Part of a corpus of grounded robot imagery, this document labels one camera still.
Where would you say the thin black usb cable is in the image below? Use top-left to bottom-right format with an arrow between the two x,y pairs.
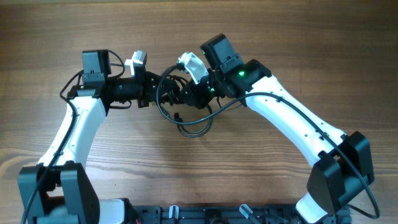
172,104 -> 246,139

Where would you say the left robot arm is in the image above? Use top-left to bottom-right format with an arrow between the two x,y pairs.
17,50 -> 159,223

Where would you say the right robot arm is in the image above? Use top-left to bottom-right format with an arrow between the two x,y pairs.
177,34 -> 374,223

